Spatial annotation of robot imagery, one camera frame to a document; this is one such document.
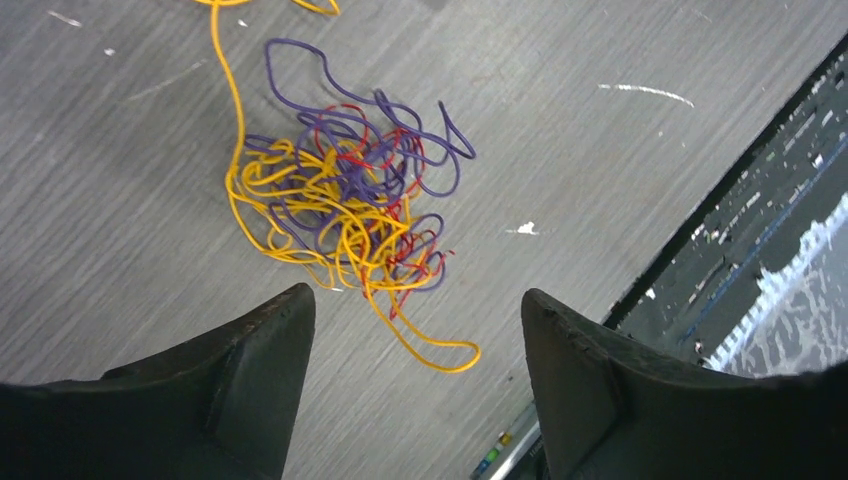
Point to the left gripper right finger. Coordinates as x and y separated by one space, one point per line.
610 407

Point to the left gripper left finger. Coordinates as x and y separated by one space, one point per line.
221 405

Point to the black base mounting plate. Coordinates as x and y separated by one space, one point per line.
754 282

